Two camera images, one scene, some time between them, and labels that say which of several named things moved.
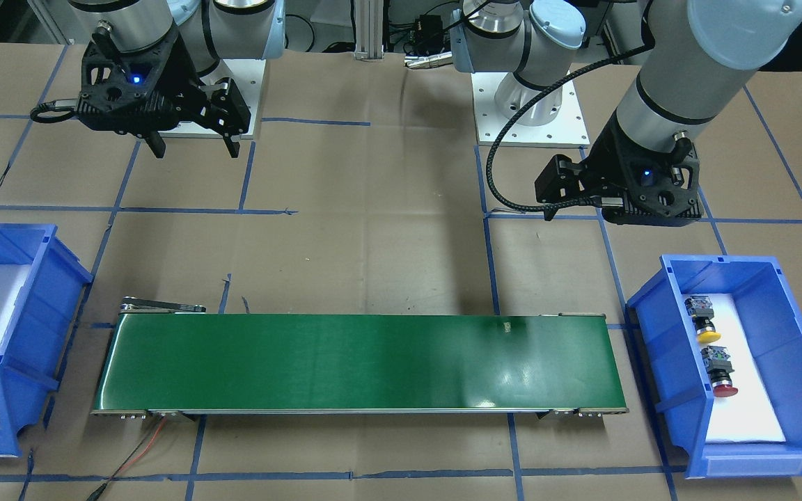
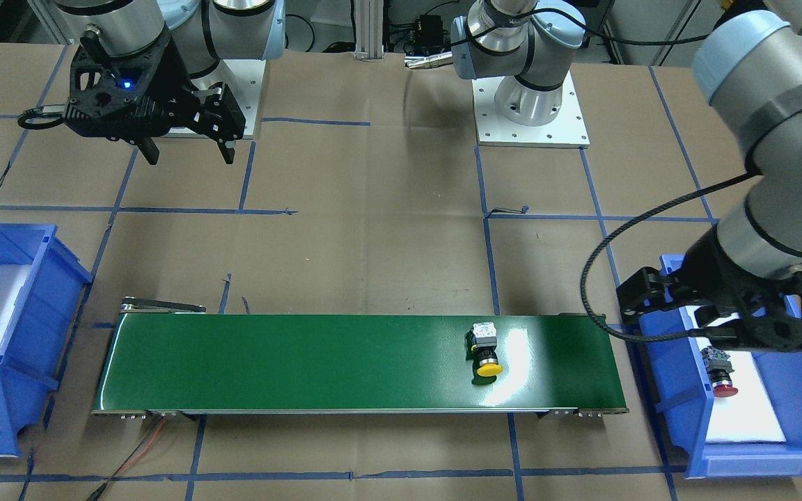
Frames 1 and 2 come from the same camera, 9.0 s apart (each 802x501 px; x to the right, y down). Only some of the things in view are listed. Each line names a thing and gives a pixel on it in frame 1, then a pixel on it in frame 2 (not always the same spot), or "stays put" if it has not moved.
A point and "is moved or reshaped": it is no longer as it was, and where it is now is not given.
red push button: [718, 363] stays put
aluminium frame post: [369, 30] stays put
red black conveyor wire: [119, 469] stays put
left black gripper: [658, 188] -> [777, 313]
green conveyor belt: [166, 358] stays put
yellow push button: [701, 309] is moved or reshaped
